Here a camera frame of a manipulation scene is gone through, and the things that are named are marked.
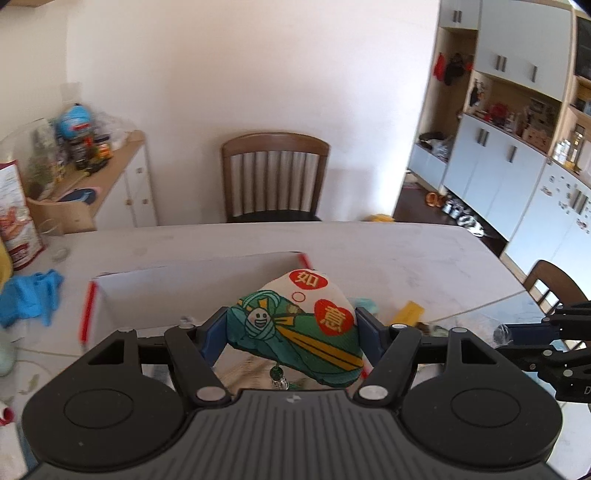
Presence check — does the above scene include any dark jar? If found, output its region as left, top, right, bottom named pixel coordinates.
left=70, top=137, right=92, bottom=171

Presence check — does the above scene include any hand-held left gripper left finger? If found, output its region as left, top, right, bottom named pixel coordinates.
left=83, top=307, right=232, bottom=408

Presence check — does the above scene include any white and wood sideboard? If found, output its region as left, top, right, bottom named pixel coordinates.
left=25, top=130, right=158, bottom=232

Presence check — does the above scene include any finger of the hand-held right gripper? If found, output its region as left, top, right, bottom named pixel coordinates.
left=496, top=344, right=591, bottom=386
left=493, top=301, right=591, bottom=344

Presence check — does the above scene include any clear plastic bag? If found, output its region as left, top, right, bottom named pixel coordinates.
left=95, top=111, right=137, bottom=148

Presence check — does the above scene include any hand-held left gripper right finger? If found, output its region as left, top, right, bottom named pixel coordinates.
left=353, top=307, right=502, bottom=408

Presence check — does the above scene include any dark hanging cloth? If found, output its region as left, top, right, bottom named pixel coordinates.
left=444, top=52, right=468, bottom=87

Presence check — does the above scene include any white and wood wall cabinet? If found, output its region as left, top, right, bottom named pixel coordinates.
left=406, top=0, right=591, bottom=287

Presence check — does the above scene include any red cardboard box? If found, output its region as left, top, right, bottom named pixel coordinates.
left=79, top=251, right=372, bottom=391

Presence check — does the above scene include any blue oval pad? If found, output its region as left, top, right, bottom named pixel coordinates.
left=58, top=187, right=100, bottom=204

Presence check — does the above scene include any printed fabric sachet with tassel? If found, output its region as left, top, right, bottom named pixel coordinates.
left=225, top=269, right=365, bottom=392

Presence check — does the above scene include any yellow ridged block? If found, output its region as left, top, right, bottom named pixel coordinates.
left=390, top=301, right=426, bottom=326

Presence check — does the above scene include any blue globe ball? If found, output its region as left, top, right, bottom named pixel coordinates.
left=58, top=104, right=95, bottom=139

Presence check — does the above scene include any jar with orange label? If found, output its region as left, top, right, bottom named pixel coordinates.
left=92, top=134, right=114, bottom=161

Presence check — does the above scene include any blue cloth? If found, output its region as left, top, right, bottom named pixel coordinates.
left=0, top=270, right=64, bottom=328

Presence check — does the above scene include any brown wooden slatted chair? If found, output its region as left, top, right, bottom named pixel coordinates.
left=221, top=132, right=331, bottom=223

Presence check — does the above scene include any red and white snack bag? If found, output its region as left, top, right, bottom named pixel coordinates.
left=0, top=159, right=45, bottom=271

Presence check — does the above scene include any curved wooden tray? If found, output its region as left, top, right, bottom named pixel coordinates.
left=25, top=196, right=96, bottom=232

